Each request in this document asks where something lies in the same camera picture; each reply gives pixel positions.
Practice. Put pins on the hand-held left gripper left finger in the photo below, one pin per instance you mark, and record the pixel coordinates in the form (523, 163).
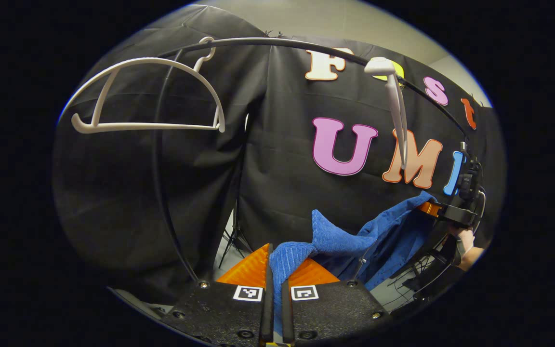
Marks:
(267, 313)

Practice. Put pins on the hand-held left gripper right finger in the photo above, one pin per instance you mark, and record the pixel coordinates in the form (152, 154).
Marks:
(287, 313)

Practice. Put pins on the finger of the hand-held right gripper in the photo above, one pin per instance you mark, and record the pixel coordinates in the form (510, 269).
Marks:
(431, 209)

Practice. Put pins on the white hanger with taped hook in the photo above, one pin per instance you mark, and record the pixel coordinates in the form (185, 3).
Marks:
(379, 65)

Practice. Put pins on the empty white plastic hanger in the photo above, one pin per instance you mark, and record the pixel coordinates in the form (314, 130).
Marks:
(138, 126)

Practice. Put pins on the black clothes rack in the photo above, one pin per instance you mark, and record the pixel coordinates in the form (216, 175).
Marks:
(277, 41)

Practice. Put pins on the black tripod stand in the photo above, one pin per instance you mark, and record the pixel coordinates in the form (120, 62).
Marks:
(235, 226)

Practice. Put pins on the black backdrop cloth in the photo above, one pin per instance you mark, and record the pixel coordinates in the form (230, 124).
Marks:
(282, 183)

